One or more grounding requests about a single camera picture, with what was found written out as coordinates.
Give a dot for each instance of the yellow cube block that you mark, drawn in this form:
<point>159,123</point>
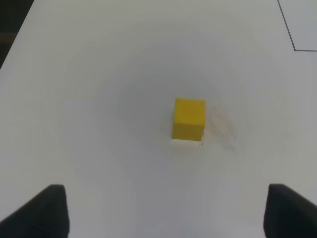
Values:
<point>189,119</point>

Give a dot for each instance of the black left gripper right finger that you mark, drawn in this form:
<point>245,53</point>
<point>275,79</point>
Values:
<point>288,214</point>

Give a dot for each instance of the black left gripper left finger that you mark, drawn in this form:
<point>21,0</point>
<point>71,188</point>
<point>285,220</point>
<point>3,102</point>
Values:
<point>44,216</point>

